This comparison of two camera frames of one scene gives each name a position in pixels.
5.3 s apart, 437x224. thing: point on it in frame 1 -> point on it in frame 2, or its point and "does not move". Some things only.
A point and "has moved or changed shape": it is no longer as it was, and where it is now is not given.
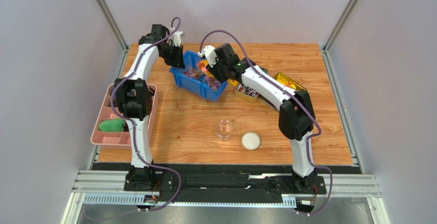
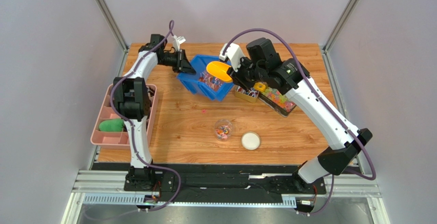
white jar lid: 251,141 does not move
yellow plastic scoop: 201,65 has moved or changed shape
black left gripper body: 172,54 -> 179,68
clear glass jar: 224,128 does not move
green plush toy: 112,125 does not move
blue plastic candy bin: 192,78 has moved or changed shape
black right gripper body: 213,72 -> 238,72
